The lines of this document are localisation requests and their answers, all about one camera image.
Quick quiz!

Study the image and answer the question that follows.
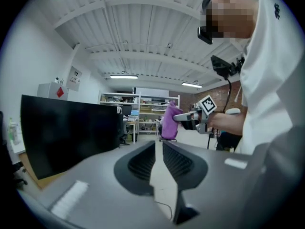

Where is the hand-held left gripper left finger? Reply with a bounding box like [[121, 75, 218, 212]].
[[16, 141, 173, 229]]

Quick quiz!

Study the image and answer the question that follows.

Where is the person's white shirt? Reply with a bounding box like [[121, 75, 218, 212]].
[[239, 0, 305, 157]]

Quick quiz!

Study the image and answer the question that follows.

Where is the white shelf unit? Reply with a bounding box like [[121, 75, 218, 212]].
[[99, 92, 181, 143]]

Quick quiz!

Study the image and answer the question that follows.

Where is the white wall electrical box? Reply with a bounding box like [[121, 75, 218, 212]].
[[66, 65, 83, 92]]

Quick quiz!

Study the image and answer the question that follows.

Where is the tall white cabinet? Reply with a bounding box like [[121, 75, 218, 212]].
[[37, 82, 70, 102]]

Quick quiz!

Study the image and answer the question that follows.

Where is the black chest screen cable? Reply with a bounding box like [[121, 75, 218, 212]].
[[222, 76, 233, 114]]

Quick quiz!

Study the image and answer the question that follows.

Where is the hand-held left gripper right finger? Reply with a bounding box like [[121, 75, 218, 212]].
[[162, 141, 263, 229]]

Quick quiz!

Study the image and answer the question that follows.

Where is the person's right forearm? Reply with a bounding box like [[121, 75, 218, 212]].
[[209, 112, 246, 136]]

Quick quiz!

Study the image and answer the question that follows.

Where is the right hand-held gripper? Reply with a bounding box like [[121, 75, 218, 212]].
[[173, 94, 217, 135]]

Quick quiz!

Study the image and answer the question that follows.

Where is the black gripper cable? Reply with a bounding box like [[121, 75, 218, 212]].
[[206, 127, 215, 150]]

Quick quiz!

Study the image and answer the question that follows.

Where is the black head-mounted camera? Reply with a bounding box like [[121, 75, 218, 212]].
[[196, 0, 214, 45]]

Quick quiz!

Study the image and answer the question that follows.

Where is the person's head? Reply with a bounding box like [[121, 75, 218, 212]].
[[201, 0, 260, 41]]

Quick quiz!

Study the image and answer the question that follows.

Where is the ceiling light strip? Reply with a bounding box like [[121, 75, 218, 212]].
[[109, 74, 139, 80], [181, 82, 203, 89]]

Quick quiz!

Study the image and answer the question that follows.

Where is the black monitor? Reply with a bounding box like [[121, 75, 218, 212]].
[[20, 94, 121, 180]]

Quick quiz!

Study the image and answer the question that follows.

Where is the purple cloth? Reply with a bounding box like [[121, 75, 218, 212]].
[[161, 100, 183, 140]]

